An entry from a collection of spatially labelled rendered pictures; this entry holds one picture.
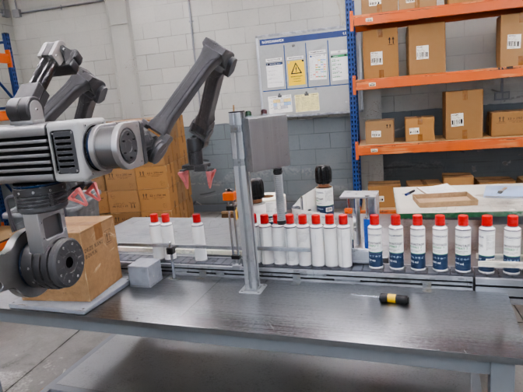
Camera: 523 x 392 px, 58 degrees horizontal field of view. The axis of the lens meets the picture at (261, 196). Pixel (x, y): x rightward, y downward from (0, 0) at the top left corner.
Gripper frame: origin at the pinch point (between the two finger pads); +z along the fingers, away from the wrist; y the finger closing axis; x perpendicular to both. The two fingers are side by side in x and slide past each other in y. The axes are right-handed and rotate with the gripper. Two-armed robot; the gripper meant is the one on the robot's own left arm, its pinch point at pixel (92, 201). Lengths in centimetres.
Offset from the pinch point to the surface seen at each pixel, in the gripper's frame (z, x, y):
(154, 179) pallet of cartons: -44, 113, 296
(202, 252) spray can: 47, -18, 7
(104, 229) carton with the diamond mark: 13.8, -2.4, -10.8
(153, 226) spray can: 24.6, -8.3, 8.3
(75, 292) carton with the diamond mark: 25.7, 14.7, -26.8
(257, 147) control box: 33, -71, -12
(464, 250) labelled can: 107, -98, -6
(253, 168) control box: 37, -65, -14
